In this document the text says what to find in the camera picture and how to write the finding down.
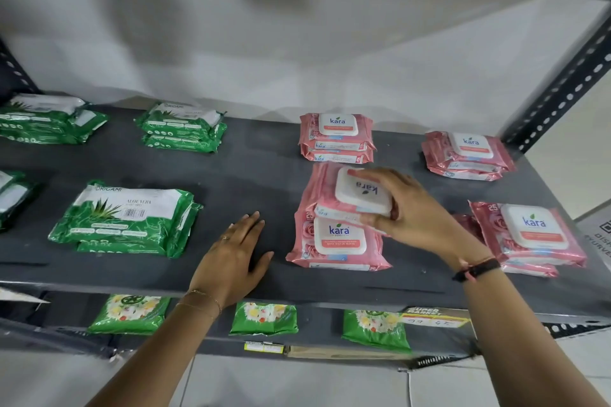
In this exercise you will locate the person's left hand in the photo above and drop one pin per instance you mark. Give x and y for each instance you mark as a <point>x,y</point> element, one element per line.
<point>224,268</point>

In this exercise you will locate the gray metal shelf rack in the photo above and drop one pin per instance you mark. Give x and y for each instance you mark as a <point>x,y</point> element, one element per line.
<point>238,163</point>

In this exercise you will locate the yellow and white shelf label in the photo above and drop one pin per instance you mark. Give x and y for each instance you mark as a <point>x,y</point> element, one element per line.
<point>437,316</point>

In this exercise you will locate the person's right thumb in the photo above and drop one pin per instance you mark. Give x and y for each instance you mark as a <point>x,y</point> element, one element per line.
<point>384,225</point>

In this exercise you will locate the green floral print packet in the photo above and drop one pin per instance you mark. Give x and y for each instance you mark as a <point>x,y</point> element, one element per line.
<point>263,318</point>
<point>129,313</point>
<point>377,328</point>

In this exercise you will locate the person's left thumb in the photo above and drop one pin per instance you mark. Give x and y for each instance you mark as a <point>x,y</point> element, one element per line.
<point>261,267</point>

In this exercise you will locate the gray printed sign board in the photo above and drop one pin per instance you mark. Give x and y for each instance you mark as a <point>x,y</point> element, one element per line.
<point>596,235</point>

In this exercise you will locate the black wristband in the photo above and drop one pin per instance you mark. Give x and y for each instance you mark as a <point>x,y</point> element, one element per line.
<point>482,269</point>

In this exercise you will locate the white paper shelf label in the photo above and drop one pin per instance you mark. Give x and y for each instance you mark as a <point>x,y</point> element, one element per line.
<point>21,296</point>

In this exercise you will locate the small yellow price label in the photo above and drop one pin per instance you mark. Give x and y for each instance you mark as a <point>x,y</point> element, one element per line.
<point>265,347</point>

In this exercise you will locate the person's right forearm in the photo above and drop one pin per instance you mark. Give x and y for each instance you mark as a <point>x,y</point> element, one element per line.
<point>520,340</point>

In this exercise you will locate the green wet wipes packet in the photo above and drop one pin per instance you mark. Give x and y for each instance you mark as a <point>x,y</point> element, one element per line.
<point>43,104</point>
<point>119,216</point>
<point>181,239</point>
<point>179,146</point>
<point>52,124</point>
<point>181,137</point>
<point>43,138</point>
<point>16,206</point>
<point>9,182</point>
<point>179,118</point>

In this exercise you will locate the person's right hand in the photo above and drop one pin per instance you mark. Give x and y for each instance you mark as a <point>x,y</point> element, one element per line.
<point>420,220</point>

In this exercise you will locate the person's left forearm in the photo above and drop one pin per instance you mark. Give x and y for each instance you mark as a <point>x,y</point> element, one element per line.
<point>157,354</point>

